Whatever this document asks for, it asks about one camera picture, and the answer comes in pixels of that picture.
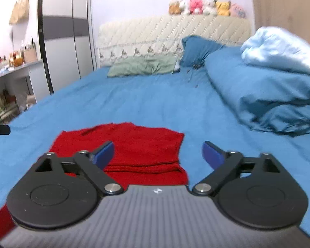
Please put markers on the white desk shelf unit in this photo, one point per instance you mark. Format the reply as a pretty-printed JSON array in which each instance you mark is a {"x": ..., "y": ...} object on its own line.
[{"x": 22, "y": 88}]

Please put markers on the yellow plush toy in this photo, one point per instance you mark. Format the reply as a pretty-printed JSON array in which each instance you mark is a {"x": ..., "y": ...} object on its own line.
[{"x": 223, "y": 8}]

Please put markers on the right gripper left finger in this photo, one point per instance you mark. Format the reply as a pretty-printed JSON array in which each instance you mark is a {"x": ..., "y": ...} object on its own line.
[{"x": 86, "y": 165}]

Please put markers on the brown plush toy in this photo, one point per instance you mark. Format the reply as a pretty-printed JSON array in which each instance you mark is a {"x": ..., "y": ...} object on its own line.
[{"x": 174, "y": 8}]

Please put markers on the blue rolled duvet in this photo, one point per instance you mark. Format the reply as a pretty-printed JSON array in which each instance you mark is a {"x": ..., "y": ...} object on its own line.
[{"x": 262, "y": 98}]

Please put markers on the green pillow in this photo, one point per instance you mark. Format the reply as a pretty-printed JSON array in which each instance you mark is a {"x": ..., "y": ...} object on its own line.
[{"x": 159, "y": 64}]

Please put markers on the red knit sweater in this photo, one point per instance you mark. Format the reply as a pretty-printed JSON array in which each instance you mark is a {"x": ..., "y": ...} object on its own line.
[{"x": 48, "y": 200}]

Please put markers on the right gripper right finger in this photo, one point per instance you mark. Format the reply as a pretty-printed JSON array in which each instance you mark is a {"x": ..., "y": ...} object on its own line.
[{"x": 237, "y": 175}]

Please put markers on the dark blue pillow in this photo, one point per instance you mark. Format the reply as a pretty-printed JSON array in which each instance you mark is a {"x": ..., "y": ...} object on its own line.
[{"x": 196, "y": 49}]

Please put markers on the light pink plush toy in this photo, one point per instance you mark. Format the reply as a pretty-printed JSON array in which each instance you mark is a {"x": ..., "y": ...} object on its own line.
[{"x": 237, "y": 11}]

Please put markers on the light blue blanket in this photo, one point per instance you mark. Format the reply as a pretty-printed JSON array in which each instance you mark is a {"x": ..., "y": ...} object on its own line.
[{"x": 277, "y": 48}]

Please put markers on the beige quilted headboard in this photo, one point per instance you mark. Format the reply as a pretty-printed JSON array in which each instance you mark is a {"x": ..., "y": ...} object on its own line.
[{"x": 163, "y": 35}]

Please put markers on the blue bed sheet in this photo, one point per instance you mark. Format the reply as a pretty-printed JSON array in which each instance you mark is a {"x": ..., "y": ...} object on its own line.
[{"x": 184, "y": 102}]

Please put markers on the white wardrobe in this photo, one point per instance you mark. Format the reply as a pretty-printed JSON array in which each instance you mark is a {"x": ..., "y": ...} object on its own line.
[{"x": 67, "y": 28}]

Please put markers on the hanging tote bag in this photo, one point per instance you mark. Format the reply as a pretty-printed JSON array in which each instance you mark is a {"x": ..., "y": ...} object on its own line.
[{"x": 20, "y": 12}]

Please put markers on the white plush toy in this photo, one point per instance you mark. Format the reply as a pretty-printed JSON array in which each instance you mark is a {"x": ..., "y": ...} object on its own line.
[{"x": 209, "y": 7}]

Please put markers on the black lamp pole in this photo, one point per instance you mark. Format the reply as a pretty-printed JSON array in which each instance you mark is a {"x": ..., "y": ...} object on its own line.
[{"x": 42, "y": 45}]

